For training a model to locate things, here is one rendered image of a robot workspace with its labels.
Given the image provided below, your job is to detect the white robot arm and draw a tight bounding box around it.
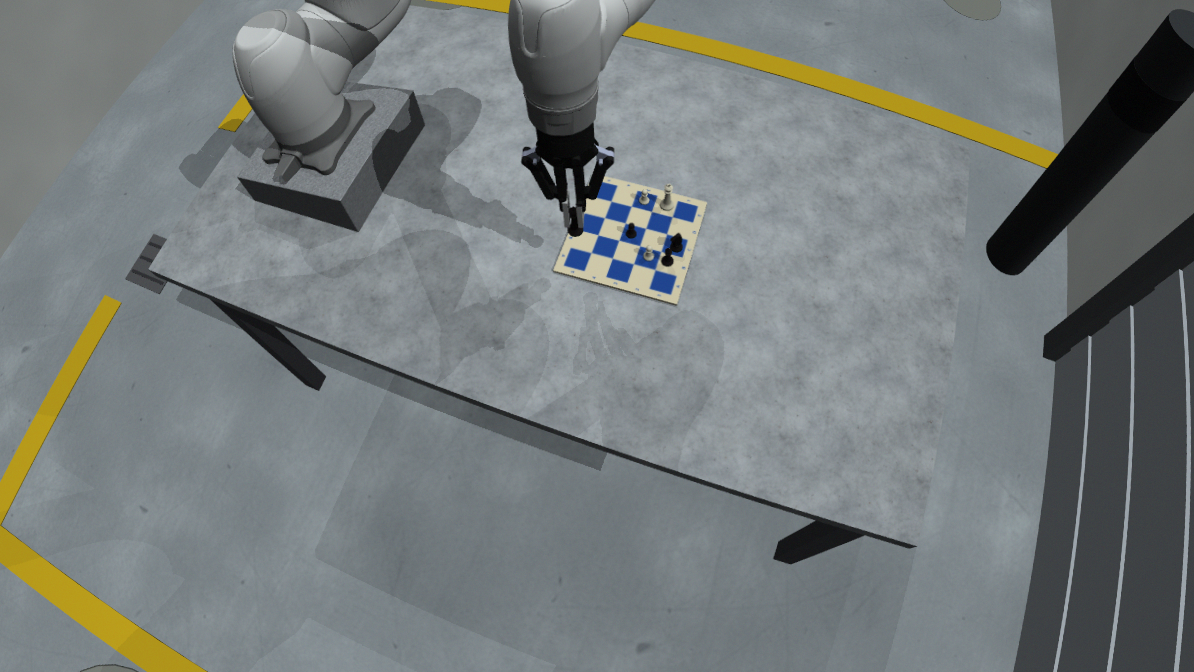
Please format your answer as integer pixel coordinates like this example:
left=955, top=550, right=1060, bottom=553
left=232, top=0, right=656, bottom=181

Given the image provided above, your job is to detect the blue and cream chessboard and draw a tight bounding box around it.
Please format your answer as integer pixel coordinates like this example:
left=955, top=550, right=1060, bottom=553
left=553, top=177, right=707, bottom=306

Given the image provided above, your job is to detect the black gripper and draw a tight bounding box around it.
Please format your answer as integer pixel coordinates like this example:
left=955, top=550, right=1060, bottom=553
left=521, top=123, right=614, bottom=228

